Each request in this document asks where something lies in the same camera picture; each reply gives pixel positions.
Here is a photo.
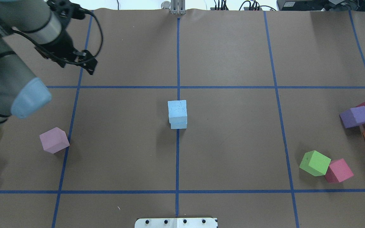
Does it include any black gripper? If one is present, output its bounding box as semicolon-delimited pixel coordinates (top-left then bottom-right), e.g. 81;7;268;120
35;30;98;75

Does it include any light blue foam block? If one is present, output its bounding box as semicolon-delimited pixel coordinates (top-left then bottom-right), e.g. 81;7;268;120
170;121;188;130

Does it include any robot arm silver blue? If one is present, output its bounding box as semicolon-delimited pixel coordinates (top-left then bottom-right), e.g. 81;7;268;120
0;0;99;126

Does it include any lilac pink foam block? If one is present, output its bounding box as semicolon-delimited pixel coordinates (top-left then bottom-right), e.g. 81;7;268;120
39;127;70;154

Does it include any small metal cylinder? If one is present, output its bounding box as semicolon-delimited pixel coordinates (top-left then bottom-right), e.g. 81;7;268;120
161;1;171;9

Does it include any green foam block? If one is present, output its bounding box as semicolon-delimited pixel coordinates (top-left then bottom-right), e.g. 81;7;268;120
299;150;331;176

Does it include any red block beside green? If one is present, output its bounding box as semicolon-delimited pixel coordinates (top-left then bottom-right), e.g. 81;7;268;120
324;158;354;183

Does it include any purple block near pink tray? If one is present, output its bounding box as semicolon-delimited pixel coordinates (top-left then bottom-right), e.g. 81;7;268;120
339;106;365;128

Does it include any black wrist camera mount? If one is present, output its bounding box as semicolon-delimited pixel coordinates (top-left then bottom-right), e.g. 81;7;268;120
46;0;86;20

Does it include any aluminium frame post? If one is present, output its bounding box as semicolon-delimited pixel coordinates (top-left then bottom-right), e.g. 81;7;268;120
170;0;186;15

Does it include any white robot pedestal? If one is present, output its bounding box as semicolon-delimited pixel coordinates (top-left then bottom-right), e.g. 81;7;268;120
134;217;218;228

